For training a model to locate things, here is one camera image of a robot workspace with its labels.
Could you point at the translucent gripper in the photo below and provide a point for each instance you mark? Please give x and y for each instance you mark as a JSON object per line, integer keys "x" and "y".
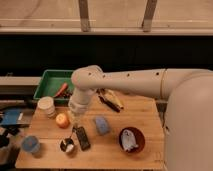
{"x": 76, "y": 119}

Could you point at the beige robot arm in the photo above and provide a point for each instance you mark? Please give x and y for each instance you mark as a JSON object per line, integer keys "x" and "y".
{"x": 188, "y": 121}

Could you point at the blue plastic cup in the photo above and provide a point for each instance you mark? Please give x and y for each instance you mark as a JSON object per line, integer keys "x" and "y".
{"x": 31, "y": 144}

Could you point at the orange fruit toy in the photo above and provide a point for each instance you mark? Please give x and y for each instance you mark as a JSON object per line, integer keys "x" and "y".
{"x": 62, "y": 120}

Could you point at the black remote control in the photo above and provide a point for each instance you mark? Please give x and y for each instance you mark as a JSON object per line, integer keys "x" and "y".
{"x": 82, "y": 138}

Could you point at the blue sponge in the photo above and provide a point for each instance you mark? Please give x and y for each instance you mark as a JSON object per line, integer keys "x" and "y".
{"x": 102, "y": 125}

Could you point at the white stacked plates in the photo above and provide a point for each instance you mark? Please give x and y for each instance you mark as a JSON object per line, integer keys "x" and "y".
{"x": 46, "y": 105}

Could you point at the orange carrot toy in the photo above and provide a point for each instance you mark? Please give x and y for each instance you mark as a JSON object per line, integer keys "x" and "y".
{"x": 63, "y": 87}

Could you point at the green plastic tray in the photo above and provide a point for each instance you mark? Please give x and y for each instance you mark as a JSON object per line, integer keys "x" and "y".
{"x": 51, "y": 82}

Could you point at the white crumpled cloth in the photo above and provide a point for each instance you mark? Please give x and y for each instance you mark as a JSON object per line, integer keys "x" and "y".
{"x": 128, "y": 140}

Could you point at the blue box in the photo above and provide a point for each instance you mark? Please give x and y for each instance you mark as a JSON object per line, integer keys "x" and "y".
{"x": 11, "y": 117}

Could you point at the dark red bowl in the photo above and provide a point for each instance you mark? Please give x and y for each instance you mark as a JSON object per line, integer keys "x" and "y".
{"x": 140, "y": 140}

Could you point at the left metal window post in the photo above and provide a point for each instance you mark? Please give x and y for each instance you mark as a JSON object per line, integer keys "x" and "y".
{"x": 84, "y": 15}

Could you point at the metal window post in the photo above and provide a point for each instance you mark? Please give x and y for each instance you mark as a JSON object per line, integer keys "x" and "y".
{"x": 148, "y": 15}
{"x": 84, "y": 15}

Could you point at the right metal window post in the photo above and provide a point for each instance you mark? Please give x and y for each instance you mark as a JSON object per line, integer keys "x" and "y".
{"x": 148, "y": 15}

